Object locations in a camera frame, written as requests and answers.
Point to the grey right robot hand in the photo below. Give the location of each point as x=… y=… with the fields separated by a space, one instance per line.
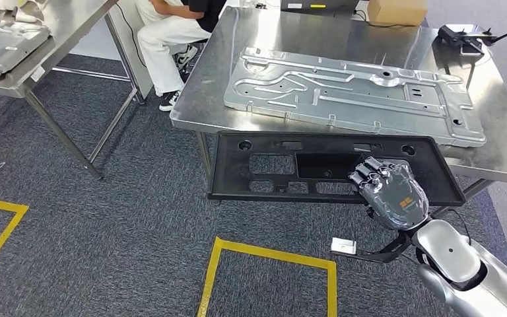
x=393 y=201

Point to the black plastic panel part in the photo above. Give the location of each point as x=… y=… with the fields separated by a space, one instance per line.
x=231 y=175

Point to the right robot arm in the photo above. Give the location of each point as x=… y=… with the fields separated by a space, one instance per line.
x=450 y=253

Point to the stainless steel workbench table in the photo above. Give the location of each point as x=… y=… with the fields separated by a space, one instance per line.
x=201 y=109

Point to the stamped silver metal plate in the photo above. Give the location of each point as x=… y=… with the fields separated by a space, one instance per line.
x=4 y=48
x=345 y=100

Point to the black folding stand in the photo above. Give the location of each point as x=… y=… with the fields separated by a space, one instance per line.
x=452 y=37

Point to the brown cardboard box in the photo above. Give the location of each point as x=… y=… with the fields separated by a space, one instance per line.
x=395 y=11

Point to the black laptop with labels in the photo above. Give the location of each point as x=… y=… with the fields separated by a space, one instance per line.
x=323 y=5

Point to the person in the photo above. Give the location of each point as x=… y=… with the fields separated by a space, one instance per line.
x=166 y=43

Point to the white cabinet panel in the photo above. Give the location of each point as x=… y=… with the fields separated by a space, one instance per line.
x=133 y=65

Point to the stainless steel side table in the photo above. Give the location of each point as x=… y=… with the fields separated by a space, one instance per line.
x=61 y=39

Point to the black right camera bracket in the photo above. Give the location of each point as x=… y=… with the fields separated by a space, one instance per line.
x=389 y=253

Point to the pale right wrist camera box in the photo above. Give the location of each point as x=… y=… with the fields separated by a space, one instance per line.
x=343 y=246

